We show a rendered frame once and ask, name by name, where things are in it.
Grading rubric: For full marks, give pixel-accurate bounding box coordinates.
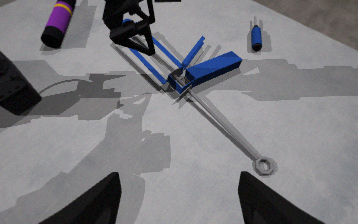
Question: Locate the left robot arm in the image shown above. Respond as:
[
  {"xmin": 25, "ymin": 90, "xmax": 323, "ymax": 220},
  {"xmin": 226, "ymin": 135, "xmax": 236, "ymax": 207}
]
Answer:
[{"xmin": 0, "ymin": 0, "xmax": 181, "ymax": 105}]

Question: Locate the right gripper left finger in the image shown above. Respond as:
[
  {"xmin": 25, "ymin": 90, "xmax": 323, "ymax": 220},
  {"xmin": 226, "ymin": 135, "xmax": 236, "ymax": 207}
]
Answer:
[{"xmin": 38, "ymin": 172, "xmax": 122, "ymax": 224}]

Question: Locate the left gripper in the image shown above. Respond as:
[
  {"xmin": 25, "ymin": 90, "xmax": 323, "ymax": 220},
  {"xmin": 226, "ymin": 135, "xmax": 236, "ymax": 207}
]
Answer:
[{"xmin": 102, "ymin": 0, "xmax": 155, "ymax": 56}]

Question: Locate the blue cylinder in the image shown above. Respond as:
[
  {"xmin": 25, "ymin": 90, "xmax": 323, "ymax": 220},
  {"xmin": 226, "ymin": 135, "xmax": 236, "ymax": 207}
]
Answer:
[{"xmin": 251, "ymin": 16, "xmax": 262, "ymax": 51}]

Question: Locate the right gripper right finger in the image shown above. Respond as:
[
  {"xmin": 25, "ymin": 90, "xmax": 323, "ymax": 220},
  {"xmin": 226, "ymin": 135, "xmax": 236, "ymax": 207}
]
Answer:
[{"xmin": 238, "ymin": 171, "xmax": 325, "ymax": 224}]

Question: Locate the purple and black sealant cartridge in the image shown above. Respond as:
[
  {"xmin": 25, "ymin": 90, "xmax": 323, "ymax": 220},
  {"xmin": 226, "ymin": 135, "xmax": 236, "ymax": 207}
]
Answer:
[{"xmin": 41, "ymin": 0, "xmax": 76, "ymax": 48}]

